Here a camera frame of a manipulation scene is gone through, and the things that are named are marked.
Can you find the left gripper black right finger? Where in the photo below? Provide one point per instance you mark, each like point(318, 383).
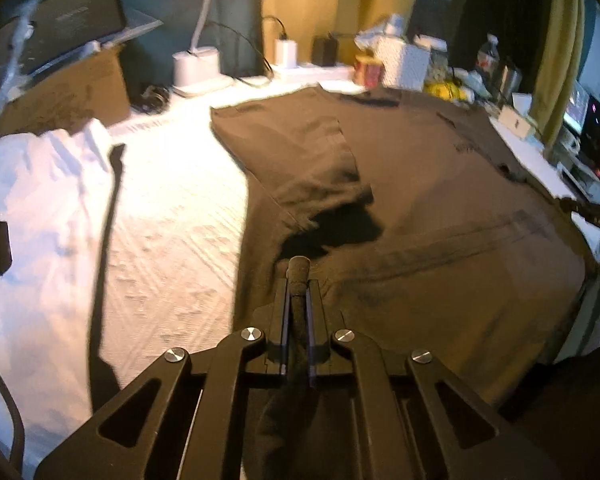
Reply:
point(407, 416)

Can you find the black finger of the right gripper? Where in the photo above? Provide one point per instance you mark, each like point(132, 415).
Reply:
point(590, 212)

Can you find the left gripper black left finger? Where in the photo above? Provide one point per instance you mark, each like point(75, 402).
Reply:
point(183, 417)

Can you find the dark brown t-shirt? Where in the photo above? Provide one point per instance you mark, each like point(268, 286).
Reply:
point(423, 231)

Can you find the small monitor screen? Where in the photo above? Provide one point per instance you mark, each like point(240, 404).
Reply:
point(582, 119)

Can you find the black necktie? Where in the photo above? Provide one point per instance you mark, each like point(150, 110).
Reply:
point(102, 381)

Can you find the beige tissue box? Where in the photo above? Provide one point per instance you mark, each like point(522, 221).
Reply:
point(521, 126)

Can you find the steel cup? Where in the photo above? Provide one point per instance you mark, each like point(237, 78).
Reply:
point(505, 82)

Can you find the olive green curtain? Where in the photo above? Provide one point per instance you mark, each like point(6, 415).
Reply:
point(559, 67)

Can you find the plastic water bottle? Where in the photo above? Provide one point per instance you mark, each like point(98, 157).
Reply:
point(488, 58)

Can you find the yellow snack bag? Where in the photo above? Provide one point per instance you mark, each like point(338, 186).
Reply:
point(447, 91)

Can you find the clear snack jar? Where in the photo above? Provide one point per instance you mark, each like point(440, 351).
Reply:
point(438, 57)

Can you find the white perforated basket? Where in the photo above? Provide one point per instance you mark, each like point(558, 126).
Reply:
point(405, 65)

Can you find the white shirt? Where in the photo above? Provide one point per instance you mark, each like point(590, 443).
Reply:
point(54, 194)

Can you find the red round tin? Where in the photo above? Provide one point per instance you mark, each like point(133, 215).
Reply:
point(368, 71)

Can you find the black power adapter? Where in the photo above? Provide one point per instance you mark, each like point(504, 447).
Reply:
point(324, 51)

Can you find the cardboard box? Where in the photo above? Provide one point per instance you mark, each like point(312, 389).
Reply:
point(92, 88)

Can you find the white power strip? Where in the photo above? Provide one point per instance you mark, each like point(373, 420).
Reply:
point(305, 73)

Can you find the white charger plug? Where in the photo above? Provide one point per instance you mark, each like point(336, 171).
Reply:
point(285, 53)

